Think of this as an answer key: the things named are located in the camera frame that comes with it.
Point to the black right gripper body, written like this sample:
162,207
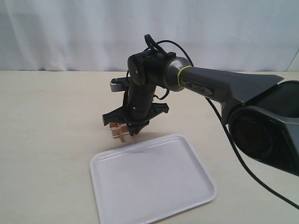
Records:
138,105

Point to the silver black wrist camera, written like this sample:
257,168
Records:
119,84

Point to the white plastic tray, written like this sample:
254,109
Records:
149,181

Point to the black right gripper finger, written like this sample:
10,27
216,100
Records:
135,127
110,118

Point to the white backdrop curtain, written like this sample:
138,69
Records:
99,35

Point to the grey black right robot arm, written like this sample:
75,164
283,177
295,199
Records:
261,111

